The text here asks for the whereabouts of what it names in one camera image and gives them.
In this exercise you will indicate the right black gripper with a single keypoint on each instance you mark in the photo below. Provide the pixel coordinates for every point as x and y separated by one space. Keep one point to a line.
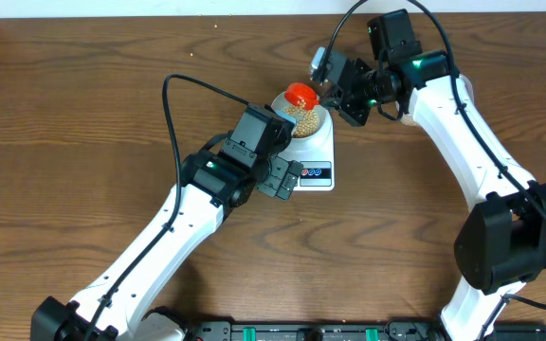
342 104

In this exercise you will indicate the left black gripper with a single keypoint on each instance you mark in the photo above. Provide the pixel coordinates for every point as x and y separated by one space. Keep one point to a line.
277 184

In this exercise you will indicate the light blue round bowl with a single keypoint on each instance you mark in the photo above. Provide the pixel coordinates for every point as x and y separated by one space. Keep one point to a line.
279 103

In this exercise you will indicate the red plastic measuring scoop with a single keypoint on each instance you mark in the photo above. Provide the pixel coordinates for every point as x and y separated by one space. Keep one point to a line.
302 96

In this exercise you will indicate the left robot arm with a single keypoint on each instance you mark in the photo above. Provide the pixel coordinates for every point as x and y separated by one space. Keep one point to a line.
212 182

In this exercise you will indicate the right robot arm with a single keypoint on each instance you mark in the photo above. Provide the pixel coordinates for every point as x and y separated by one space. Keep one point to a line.
502 244

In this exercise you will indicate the white digital kitchen scale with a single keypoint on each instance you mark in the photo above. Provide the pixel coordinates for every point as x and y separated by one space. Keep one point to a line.
317 156

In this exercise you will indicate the soybeans in bowl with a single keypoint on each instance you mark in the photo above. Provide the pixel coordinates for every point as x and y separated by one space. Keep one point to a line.
307 121

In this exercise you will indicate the clear plastic container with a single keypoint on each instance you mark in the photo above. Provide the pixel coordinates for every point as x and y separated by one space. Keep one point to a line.
408 120

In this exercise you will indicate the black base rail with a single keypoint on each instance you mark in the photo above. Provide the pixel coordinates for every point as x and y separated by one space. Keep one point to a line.
397 330

